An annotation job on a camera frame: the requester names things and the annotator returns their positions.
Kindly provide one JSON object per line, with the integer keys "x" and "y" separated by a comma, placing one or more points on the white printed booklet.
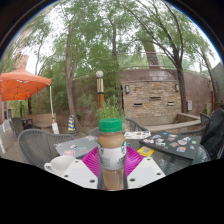
{"x": 137, "y": 134}

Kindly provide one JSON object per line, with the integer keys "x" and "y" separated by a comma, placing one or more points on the black laptop with stickers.
{"x": 173, "y": 145}

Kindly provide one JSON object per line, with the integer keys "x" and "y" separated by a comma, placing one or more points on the white ceramic mug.
{"x": 60, "y": 164}

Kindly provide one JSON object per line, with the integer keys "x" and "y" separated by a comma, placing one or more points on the yellow card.
{"x": 145, "y": 151}

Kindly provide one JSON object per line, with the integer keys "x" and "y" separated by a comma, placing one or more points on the green-capped coffee drink bottle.
{"x": 112, "y": 150}

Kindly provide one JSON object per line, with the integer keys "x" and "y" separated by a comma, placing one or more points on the grey laptop with stickers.
{"x": 78, "y": 145}

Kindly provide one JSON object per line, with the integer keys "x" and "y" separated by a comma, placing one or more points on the blue yellow striped cone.
{"x": 71, "y": 123}

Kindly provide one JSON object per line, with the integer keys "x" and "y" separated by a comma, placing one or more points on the wall lamp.
{"x": 127, "y": 89}
{"x": 176, "y": 87}

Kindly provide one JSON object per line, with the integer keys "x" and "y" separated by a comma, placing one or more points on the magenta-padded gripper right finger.
{"x": 146, "y": 171}

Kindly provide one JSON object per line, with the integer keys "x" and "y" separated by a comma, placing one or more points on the grey wall box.
{"x": 189, "y": 105}

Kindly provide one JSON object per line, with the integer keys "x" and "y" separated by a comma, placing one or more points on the orange canopy with white pole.
{"x": 23, "y": 85}

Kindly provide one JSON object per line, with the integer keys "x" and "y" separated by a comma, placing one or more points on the globe-topped lamp post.
{"x": 100, "y": 90}

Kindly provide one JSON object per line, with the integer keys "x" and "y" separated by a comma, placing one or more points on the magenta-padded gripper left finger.
{"x": 80, "y": 173}

